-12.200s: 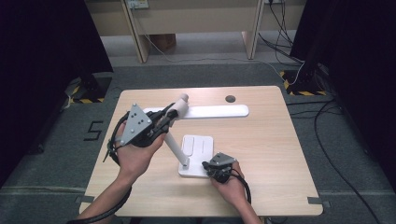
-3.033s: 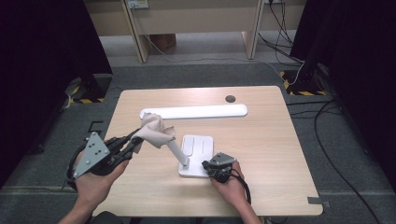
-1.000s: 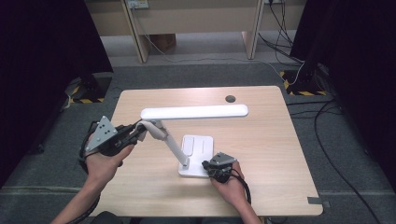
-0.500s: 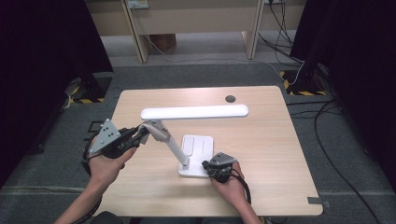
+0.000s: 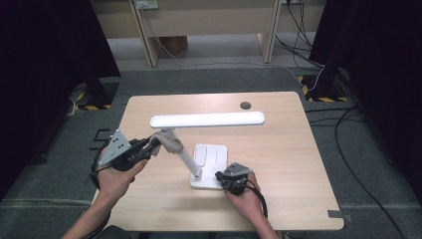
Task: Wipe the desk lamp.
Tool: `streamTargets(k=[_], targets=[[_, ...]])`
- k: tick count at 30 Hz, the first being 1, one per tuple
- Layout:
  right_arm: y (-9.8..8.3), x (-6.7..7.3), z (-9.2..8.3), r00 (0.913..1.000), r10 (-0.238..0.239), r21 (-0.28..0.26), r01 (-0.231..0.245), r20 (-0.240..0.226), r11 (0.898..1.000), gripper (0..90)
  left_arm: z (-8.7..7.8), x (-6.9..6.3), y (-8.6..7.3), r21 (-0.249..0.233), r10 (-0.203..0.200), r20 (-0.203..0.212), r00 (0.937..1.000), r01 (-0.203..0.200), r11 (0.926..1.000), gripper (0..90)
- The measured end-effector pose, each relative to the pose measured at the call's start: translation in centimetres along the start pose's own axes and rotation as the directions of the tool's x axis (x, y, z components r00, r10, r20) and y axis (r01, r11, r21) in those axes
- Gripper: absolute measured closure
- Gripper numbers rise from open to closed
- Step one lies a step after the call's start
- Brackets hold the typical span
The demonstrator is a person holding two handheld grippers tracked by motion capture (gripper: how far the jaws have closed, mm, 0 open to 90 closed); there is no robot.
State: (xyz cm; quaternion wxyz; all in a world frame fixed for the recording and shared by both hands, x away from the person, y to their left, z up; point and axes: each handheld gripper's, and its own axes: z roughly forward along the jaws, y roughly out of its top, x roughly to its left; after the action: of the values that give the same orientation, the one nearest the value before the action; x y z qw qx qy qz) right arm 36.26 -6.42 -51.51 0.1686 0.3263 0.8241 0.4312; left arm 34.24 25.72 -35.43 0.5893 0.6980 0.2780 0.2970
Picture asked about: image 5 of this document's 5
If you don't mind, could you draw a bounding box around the hand-held gripper black cable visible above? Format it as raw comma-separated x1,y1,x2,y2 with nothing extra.
245,184,269,220
83,145,113,239

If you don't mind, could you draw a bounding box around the person's right hand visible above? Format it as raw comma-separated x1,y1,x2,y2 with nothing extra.
225,172,265,220

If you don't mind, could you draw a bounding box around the left hand-held gripper black cable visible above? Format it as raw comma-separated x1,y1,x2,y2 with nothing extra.
83,145,113,239

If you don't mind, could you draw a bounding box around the brown cardboard box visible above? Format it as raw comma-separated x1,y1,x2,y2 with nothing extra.
158,35,189,56

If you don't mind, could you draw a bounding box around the white desk lamp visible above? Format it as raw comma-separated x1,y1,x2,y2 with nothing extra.
149,111,267,191

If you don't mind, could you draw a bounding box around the black stand base striped tape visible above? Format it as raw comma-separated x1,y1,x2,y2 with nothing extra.
69,78,120,113
298,64,349,104

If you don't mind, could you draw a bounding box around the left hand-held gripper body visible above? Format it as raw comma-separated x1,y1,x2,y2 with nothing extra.
97,128,152,172

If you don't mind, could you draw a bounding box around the right hand-held gripper black cable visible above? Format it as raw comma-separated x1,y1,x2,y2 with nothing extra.
245,184,269,220

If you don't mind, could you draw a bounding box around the long black floor cable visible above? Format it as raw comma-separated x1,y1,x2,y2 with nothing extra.
333,106,407,239

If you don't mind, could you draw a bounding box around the beige wooden desk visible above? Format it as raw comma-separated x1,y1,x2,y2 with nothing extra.
90,0,327,69

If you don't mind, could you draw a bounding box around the white floor cable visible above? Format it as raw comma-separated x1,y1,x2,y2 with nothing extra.
142,8,326,93

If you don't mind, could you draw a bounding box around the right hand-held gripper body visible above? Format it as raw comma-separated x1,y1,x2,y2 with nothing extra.
218,161,253,196

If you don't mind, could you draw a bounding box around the grey tape piece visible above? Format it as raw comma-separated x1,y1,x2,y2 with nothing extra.
327,209,353,223

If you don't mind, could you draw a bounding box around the white wall socket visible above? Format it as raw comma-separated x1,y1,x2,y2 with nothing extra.
133,0,159,10

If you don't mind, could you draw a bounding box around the black curtain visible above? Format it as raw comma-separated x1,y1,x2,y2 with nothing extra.
308,0,422,203
0,0,121,200

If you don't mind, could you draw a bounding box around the bundle of black cables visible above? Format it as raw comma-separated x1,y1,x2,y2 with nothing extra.
275,0,324,69

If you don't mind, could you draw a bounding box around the person's left hand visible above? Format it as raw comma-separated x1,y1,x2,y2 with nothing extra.
96,159,148,203

